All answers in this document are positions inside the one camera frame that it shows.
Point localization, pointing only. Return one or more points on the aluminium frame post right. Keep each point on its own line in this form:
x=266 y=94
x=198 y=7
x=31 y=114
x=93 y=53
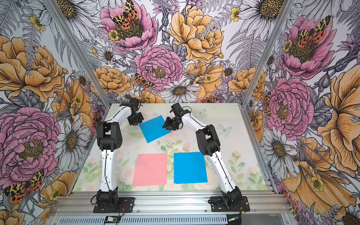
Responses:
x=274 y=35

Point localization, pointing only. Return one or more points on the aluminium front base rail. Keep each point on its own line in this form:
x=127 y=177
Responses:
x=172 y=202

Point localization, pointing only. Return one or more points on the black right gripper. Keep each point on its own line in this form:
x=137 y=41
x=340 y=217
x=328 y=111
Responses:
x=168 y=125

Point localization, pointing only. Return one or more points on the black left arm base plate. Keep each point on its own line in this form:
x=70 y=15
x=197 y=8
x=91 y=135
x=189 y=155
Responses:
x=123 y=204

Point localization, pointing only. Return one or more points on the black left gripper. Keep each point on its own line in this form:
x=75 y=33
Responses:
x=134 y=122

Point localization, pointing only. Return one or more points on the pink paper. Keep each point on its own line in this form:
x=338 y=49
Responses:
x=150 y=170

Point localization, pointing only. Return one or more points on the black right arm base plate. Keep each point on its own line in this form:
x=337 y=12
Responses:
x=218 y=205

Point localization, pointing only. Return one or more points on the aluminium frame post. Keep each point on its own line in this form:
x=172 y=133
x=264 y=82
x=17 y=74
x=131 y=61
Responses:
x=61 y=22
x=274 y=35

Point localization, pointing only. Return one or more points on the blue paper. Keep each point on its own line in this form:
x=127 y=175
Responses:
x=189 y=167
x=153 y=129

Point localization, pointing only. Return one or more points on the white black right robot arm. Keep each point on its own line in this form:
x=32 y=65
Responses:
x=209 y=145

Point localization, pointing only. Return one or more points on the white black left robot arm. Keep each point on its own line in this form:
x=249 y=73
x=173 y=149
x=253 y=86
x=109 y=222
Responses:
x=109 y=140

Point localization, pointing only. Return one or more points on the small green circuit board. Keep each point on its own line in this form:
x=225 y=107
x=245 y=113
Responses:
x=112 y=220

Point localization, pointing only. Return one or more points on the aluminium frame post left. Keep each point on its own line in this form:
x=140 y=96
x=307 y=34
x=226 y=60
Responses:
x=61 y=22

